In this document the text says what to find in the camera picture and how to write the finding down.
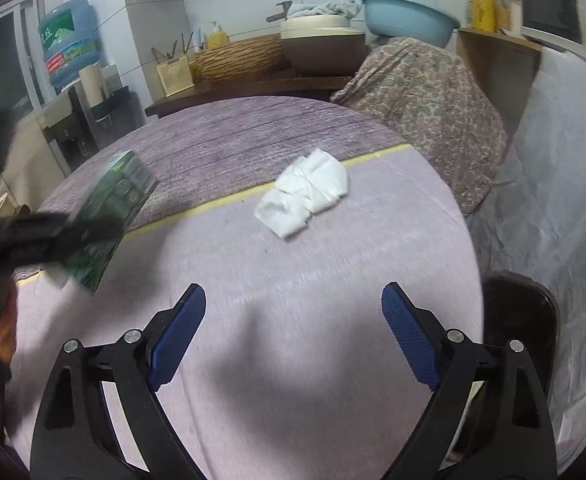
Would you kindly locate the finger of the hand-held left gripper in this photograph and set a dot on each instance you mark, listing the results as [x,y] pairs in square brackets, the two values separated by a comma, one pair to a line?
[53,232]

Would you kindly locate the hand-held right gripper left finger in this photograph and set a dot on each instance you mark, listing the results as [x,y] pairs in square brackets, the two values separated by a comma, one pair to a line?
[178,340]

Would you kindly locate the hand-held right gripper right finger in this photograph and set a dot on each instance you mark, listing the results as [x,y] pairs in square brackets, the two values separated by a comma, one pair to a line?
[410,335]

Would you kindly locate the green and white carton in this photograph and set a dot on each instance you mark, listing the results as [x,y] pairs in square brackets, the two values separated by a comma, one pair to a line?
[123,185]

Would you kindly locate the white tissue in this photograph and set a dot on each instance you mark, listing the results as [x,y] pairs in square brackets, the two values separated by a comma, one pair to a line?
[303,195]

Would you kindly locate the black chair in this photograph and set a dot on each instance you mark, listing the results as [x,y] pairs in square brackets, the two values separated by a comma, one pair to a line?
[518,310]

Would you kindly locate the beige cup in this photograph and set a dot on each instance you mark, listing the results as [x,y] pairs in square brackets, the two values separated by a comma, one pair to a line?
[90,85]

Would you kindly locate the water dispenser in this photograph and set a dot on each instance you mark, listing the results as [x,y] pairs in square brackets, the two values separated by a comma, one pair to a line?
[113,105]

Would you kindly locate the blue water bottle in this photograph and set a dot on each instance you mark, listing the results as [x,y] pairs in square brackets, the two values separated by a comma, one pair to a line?
[68,35]

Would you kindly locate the beige utensil holder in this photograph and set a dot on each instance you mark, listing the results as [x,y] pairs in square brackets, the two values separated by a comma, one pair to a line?
[174,77]

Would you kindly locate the purple woven tablecloth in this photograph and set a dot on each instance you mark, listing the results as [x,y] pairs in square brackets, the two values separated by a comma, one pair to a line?
[223,130]

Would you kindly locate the white cover sheet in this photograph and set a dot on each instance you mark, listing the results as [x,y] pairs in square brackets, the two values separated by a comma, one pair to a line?
[563,185]

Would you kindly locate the floral cloth cover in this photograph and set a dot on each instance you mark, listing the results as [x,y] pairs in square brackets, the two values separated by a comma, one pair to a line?
[423,110]

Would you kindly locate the wooden counter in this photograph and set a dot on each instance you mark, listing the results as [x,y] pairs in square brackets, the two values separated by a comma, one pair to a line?
[233,87]

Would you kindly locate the yellow soap bottle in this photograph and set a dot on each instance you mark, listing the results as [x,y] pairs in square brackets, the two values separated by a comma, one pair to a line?
[218,39]

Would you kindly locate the wicker sink basin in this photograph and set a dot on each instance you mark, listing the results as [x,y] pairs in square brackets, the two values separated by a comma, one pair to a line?
[238,57]

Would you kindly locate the wooden cabinet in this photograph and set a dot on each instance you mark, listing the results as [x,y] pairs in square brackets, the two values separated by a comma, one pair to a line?
[498,75]

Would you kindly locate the brown white box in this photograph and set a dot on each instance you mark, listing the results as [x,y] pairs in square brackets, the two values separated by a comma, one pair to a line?
[323,52]

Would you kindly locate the bronze faucet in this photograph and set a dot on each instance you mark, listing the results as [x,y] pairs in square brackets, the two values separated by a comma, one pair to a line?
[279,12]

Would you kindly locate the light blue plastic basin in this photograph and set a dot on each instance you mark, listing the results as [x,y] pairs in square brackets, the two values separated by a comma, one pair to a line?
[408,17]

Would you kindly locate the small wicker holder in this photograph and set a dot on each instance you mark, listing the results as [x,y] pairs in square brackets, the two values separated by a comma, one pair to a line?
[507,10]

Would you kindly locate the white microwave oven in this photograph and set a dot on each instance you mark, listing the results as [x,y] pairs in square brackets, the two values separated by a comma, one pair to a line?
[550,10]

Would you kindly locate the window frame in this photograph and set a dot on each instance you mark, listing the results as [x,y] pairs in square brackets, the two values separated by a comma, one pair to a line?
[3,60]

